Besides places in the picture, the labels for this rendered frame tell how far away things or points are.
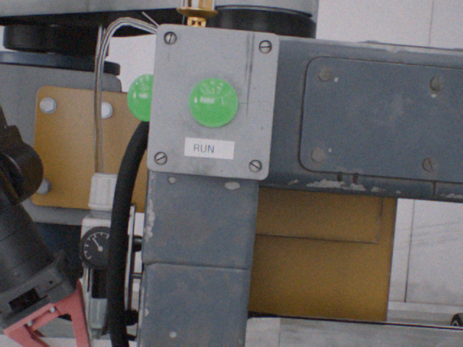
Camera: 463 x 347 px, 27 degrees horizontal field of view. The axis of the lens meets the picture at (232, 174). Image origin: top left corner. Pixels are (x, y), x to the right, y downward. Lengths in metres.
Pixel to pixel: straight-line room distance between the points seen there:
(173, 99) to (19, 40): 0.52
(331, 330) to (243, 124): 0.28
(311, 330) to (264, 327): 0.04
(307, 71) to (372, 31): 5.31
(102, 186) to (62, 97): 0.19
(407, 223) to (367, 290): 5.06
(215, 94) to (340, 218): 0.35
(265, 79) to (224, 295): 0.15
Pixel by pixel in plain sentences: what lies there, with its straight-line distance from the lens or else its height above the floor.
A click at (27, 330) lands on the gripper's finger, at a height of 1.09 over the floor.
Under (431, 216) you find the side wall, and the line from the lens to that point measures 6.05.
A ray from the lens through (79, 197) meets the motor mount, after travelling 1.02.
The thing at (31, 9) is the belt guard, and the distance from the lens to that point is 1.02.
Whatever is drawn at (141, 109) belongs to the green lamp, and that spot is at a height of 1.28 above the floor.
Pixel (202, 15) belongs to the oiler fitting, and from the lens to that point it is 0.67.
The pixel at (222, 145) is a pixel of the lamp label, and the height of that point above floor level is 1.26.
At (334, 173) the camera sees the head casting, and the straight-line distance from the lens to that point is 0.65.
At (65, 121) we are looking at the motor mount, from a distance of 1.02.
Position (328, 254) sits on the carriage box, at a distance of 0.95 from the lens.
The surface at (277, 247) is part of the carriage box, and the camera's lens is 0.94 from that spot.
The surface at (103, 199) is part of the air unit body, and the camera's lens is 0.85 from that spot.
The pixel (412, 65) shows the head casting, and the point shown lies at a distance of 0.66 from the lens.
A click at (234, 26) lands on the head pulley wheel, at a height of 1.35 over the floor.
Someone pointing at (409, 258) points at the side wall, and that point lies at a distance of 6.05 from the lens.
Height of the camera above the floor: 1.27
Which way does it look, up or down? 3 degrees down
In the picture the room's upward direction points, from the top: 5 degrees clockwise
